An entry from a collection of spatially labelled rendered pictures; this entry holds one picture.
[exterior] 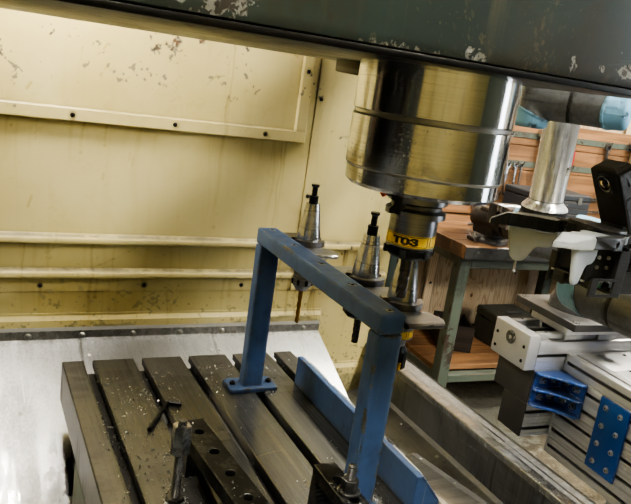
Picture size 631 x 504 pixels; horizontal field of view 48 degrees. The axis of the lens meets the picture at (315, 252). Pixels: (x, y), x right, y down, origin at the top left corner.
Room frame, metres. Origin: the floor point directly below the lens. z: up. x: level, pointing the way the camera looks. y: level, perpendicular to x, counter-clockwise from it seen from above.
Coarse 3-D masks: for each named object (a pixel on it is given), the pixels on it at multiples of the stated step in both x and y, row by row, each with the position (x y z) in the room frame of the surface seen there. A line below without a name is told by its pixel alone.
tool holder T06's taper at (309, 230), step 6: (306, 204) 1.28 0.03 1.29; (312, 204) 1.28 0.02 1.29; (318, 204) 1.28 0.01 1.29; (306, 210) 1.28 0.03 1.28; (312, 210) 1.27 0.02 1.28; (318, 210) 1.28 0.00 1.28; (306, 216) 1.28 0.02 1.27; (312, 216) 1.27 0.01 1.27; (318, 216) 1.28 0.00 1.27; (306, 222) 1.27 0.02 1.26; (312, 222) 1.27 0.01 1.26; (318, 222) 1.28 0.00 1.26; (300, 228) 1.28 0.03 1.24; (306, 228) 1.27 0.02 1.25; (312, 228) 1.27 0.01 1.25; (318, 228) 1.28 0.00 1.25; (300, 234) 1.27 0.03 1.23; (306, 234) 1.27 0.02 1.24; (312, 234) 1.27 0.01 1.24; (318, 234) 1.28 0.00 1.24; (306, 240) 1.27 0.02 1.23; (312, 240) 1.27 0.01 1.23; (318, 240) 1.28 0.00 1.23
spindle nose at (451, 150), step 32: (384, 64) 0.68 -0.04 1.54; (416, 64) 0.66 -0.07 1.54; (384, 96) 0.67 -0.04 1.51; (416, 96) 0.65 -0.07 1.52; (448, 96) 0.65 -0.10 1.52; (480, 96) 0.66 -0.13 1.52; (512, 96) 0.68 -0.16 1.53; (352, 128) 0.71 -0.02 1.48; (384, 128) 0.67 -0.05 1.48; (416, 128) 0.65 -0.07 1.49; (448, 128) 0.65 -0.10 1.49; (480, 128) 0.66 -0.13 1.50; (512, 128) 0.70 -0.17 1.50; (352, 160) 0.70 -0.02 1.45; (384, 160) 0.66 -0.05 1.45; (416, 160) 0.65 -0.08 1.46; (448, 160) 0.65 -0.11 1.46; (480, 160) 0.66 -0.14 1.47; (384, 192) 0.67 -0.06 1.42; (416, 192) 0.65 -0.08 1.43; (448, 192) 0.65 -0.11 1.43; (480, 192) 0.67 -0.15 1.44
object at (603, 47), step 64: (0, 0) 0.59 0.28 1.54; (64, 0) 0.45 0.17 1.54; (128, 0) 0.47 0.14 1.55; (192, 0) 0.49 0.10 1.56; (256, 0) 0.51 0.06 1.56; (320, 0) 0.53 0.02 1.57; (384, 0) 0.55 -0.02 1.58; (448, 0) 0.58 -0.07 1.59; (512, 0) 0.60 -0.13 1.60; (576, 0) 0.64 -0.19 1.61; (448, 64) 0.59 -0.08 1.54; (512, 64) 0.61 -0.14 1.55; (576, 64) 0.64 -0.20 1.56
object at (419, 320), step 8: (408, 312) 0.96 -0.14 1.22; (416, 312) 0.97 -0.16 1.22; (424, 312) 0.97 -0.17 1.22; (408, 320) 0.93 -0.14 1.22; (416, 320) 0.93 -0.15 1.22; (424, 320) 0.94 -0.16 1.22; (432, 320) 0.94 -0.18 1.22; (440, 320) 0.95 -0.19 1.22; (408, 328) 0.91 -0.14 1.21; (416, 328) 0.91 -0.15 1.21; (424, 328) 0.92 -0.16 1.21; (432, 328) 0.93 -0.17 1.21
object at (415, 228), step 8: (392, 216) 0.72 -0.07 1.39; (392, 224) 0.72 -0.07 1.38; (400, 224) 0.71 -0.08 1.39; (408, 224) 0.71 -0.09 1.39; (416, 224) 0.71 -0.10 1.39; (424, 224) 0.71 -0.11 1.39; (432, 224) 0.71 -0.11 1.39; (400, 232) 0.71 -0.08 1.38; (408, 232) 0.71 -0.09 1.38; (416, 232) 0.71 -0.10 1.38; (424, 232) 0.71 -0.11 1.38; (432, 232) 0.71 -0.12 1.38; (408, 248) 0.71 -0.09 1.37; (432, 248) 0.72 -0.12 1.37
